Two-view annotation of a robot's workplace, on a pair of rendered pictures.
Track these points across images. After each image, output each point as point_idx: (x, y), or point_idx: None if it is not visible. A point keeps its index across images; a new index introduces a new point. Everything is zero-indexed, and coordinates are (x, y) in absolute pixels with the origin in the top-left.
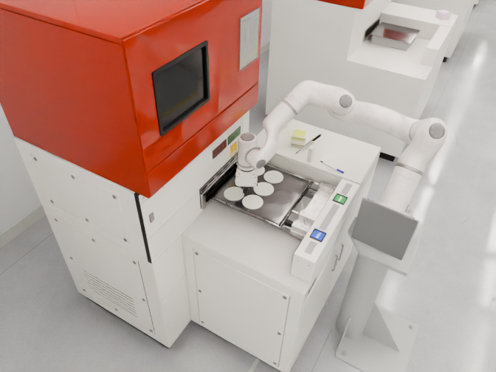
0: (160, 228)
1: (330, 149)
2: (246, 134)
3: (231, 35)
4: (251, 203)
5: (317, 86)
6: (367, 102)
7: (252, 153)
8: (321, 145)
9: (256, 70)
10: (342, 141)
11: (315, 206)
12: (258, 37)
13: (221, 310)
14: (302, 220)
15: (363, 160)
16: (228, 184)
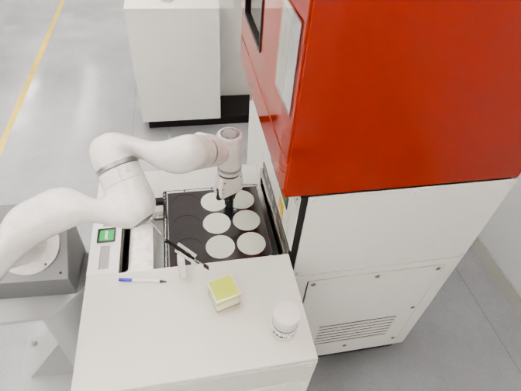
0: (252, 120)
1: (165, 322)
2: (233, 135)
3: (277, 5)
4: (213, 198)
5: (164, 141)
6: (75, 201)
7: (212, 134)
8: (184, 321)
9: (287, 136)
10: (155, 361)
11: (143, 243)
12: (293, 81)
13: None
14: None
15: (96, 332)
16: (257, 205)
